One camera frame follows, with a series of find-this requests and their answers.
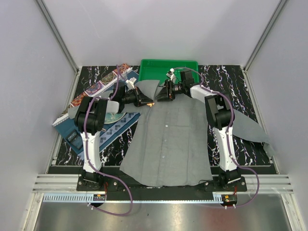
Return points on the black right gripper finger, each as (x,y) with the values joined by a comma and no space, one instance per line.
(162,97)
(163,92)

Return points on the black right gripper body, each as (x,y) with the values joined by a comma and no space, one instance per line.
(173,89)

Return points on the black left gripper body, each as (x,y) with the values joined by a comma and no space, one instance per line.
(132,97)

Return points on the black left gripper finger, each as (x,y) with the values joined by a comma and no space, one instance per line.
(143,104)
(142,97)

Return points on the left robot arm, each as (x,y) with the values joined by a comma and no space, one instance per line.
(89,120)

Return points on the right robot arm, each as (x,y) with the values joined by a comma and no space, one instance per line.
(219,114)

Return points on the clear small glass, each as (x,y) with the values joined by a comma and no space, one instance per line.
(123,76)

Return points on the green plastic tray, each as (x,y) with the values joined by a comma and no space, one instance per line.
(155,69)

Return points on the teal patterned plate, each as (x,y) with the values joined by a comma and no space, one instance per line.
(112,118)

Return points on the colourful patterned table runner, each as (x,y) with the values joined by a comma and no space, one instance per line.
(94,80)

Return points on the blue patterned placemat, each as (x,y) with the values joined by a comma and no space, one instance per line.
(114,123)

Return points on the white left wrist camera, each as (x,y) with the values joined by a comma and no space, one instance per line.
(130,83)

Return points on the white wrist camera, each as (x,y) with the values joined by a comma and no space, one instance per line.
(170,74)
(130,83)

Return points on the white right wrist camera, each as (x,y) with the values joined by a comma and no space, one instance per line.
(170,74)

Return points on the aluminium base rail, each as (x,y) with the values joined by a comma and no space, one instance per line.
(121,188)

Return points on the left frame post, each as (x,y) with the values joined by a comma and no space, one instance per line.
(56,33)

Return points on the frame post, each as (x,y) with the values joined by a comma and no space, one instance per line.
(56,33)
(268,28)

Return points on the right frame post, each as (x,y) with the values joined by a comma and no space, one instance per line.
(268,28)

